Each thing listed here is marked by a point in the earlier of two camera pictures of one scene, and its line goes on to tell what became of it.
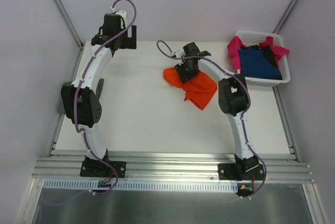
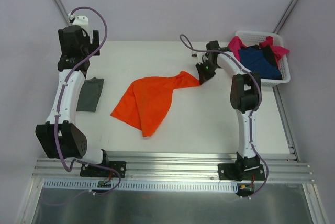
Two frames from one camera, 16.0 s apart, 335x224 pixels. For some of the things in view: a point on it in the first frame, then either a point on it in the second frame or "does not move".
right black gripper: (186, 71) to (204, 73)
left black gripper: (130, 38) to (95, 42)
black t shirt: (269, 54) does not move
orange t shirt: (199, 91) to (146, 103)
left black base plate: (94, 168) does not move
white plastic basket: (250, 37) does not move
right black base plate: (236, 171) does not move
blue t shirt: (254, 64) does not move
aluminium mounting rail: (278, 167) does not move
